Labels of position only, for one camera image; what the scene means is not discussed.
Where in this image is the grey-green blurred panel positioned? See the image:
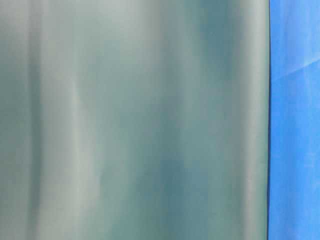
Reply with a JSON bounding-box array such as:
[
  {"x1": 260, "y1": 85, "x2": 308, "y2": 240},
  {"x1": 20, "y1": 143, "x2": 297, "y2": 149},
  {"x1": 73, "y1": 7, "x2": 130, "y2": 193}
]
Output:
[{"x1": 0, "y1": 0, "x2": 270, "y2": 240}]

